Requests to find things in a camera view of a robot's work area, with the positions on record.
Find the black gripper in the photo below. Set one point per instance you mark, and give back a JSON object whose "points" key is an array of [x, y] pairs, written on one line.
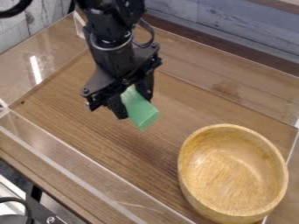
{"points": [[122, 67]]}

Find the green rectangular block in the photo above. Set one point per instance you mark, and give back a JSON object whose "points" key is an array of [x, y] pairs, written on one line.
{"points": [[142, 111]]}

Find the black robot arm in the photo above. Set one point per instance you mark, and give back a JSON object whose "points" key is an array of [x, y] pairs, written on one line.
{"points": [[115, 23]]}

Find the brown wooden bowl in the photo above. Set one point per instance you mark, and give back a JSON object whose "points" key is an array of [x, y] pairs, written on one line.
{"points": [[233, 174]]}

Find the clear acrylic enclosure wall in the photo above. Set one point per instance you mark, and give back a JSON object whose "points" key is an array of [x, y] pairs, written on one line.
{"points": [[108, 170]]}

